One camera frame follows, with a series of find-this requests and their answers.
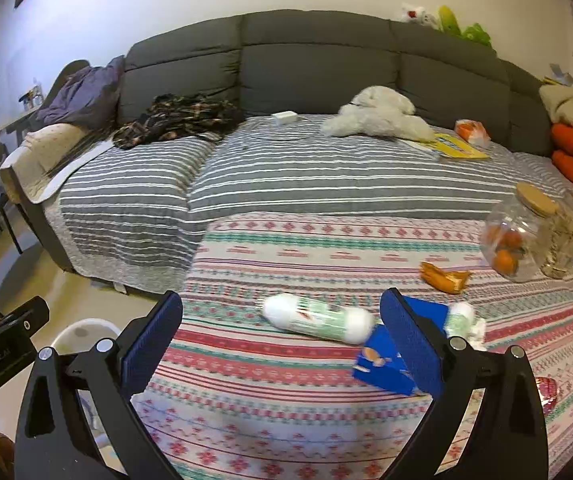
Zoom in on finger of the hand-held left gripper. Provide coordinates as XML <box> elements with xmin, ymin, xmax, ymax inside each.
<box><xmin>0</xmin><ymin>297</ymin><xmax>50</xmax><ymax>344</ymax></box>

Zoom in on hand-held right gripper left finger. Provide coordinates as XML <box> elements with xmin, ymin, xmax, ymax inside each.
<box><xmin>14</xmin><ymin>290</ymin><xmax>188</xmax><ymax>480</ymax></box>

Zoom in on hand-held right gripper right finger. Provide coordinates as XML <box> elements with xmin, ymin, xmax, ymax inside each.
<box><xmin>379</xmin><ymin>288</ymin><xmax>550</xmax><ymax>480</ymax></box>

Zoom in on blue carton box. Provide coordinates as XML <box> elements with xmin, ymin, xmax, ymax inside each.
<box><xmin>353</xmin><ymin>296</ymin><xmax>450</xmax><ymax>396</ymax></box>

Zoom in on white trash bin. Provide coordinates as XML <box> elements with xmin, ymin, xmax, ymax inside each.
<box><xmin>50</xmin><ymin>319</ymin><xmax>132</xmax><ymax>466</ymax></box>

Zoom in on white green bottle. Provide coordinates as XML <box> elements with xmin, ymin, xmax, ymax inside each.
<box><xmin>444</xmin><ymin>302</ymin><xmax>488</xmax><ymax>351</ymax></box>
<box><xmin>261</xmin><ymin>293</ymin><xmax>374</xmax><ymax>345</ymax></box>

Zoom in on orange peel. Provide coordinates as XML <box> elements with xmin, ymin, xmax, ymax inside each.
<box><xmin>419</xmin><ymin>261</ymin><xmax>473</xmax><ymax>295</ymax></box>

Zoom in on red crushed can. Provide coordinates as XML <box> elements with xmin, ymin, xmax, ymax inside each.
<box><xmin>537</xmin><ymin>377</ymin><xmax>559</xmax><ymax>416</ymax></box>

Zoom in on patterned tablecloth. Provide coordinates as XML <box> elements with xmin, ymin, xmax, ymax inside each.
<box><xmin>131</xmin><ymin>212</ymin><xmax>573</xmax><ymax>480</ymax></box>

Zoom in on glass jar with cork lid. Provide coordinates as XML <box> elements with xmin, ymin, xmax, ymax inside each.
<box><xmin>481</xmin><ymin>182</ymin><xmax>560</xmax><ymax>284</ymax></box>

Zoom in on cream quilted blanket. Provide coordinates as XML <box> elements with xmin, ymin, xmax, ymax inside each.
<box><xmin>0</xmin><ymin>122</ymin><xmax>113</xmax><ymax>204</ymax></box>

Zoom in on glass jar with snacks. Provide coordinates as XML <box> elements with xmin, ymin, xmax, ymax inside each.
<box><xmin>537</xmin><ymin>192</ymin><xmax>573</xmax><ymax>279</ymax></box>

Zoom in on grey striped sofa cover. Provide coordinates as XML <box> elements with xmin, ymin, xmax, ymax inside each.
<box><xmin>40</xmin><ymin>113</ymin><xmax>573</xmax><ymax>294</ymax></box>

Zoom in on small side table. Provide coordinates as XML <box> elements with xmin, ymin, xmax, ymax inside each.
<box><xmin>0</xmin><ymin>109</ymin><xmax>43</xmax><ymax>135</ymax></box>

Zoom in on yellow book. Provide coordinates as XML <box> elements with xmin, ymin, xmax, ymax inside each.
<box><xmin>406</xmin><ymin>132</ymin><xmax>490</xmax><ymax>161</ymax></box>

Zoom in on orange white snack bag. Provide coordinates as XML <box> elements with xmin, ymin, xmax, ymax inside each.
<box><xmin>455</xmin><ymin>118</ymin><xmax>493</xmax><ymax>149</ymax></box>

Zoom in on small glass jars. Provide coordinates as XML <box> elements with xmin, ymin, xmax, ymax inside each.
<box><xmin>21</xmin><ymin>79</ymin><xmax>45</xmax><ymax>111</ymax></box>

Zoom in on dark plaid shirt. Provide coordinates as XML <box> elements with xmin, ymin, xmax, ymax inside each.
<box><xmin>112</xmin><ymin>93</ymin><xmax>246</xmax><ymax>150</ymax></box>

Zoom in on purple grey jacket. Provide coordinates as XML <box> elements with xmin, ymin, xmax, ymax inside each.
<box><xmin>36</xmin><ymin>55</ymin><xmax>126</xmax><ymax>131</ymax></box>

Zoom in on white plush dog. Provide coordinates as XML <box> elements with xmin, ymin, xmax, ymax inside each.
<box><xmin>321</xmin><ymin>85</ymin><xmax>438</xmax><ymax>142</ymax></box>

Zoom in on grey sofa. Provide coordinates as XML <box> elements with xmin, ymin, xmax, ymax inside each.
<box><xmin>14</xmin><ymin>8</ymin><xmax>573</xmax><ymax>292</ymax></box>

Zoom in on blue white tissue pack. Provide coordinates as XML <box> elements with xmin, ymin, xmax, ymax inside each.
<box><xmin>549</xmin><ymin>62</ymin><xmax>573</xmax><ymax>86</ymax></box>

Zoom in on yellow green plush corn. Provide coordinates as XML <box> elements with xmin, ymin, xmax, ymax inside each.
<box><xmin>437</xmin><ymin>5</ymin><xmax>463</xmax><ymax>36</ymax></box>

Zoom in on white plush bear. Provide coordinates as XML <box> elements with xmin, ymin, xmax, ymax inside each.
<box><xmin>400</xmin><ymin>2</ymin><xmax>440</xmax><ymax>29</ymax></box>

